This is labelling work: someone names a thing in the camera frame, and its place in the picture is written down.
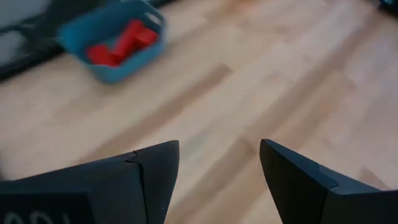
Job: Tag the blue plastic bin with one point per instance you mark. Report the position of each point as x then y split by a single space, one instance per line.
124 73

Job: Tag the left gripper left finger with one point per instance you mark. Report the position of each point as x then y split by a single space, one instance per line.
93 193

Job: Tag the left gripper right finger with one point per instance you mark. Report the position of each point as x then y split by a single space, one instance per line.
311 199

